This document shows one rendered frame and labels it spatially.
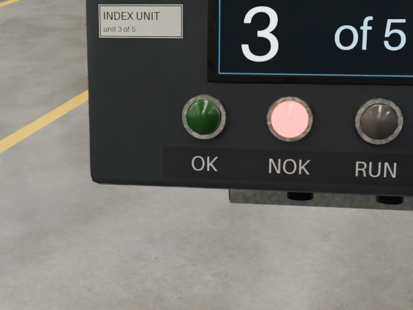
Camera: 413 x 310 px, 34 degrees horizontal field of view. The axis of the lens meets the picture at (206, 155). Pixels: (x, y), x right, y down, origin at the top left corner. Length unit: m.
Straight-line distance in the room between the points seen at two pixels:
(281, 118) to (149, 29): 0.09
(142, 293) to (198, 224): 0.43
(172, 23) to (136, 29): 0.02
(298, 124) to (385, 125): 0.05
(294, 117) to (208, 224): 2.05
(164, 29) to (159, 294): 1.74
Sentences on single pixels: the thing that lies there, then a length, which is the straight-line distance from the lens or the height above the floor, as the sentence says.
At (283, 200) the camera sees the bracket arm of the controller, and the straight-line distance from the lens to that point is 0.48.
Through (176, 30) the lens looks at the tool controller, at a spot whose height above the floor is 1.16.
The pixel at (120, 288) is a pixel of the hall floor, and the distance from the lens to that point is 2.14.
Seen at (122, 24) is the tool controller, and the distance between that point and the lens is 0.40.
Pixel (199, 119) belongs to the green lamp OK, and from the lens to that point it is 0.39.
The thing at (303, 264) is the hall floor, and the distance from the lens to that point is 2.22.
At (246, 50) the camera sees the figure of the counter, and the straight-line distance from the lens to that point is 0.39.
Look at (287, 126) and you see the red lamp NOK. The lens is 0.38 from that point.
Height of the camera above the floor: 1.26
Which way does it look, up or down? 26 degrees down
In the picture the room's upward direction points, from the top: 2 degrees counter-clockwise
